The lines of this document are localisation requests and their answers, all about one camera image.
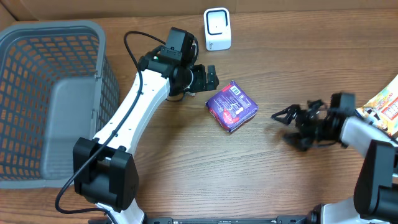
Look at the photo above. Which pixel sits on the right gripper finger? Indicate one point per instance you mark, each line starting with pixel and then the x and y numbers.
pixel 287 115
pixel 297 141

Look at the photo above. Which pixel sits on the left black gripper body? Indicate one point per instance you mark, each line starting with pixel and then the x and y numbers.
pixel 199 82

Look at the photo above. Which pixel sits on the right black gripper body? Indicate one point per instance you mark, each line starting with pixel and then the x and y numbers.
pixel 315 127

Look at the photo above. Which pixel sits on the purple red snack pouch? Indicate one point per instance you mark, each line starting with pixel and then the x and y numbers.
pixel 232 107

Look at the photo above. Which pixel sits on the yellow snack bag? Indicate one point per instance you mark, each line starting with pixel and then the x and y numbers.
pixel 381 110

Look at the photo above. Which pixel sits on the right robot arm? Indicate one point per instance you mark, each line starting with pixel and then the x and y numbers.
pixel 375 194

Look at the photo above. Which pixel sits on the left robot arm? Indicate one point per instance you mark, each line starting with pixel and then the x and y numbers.
pixel 104 171

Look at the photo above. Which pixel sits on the white barcode scanner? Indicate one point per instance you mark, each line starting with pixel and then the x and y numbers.
pixel 217 29

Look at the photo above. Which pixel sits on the grey plastic mesh basket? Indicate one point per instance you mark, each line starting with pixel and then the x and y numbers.
pixel 56 86

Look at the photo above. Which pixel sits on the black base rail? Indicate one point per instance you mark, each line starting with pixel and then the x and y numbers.
pixel 284 219

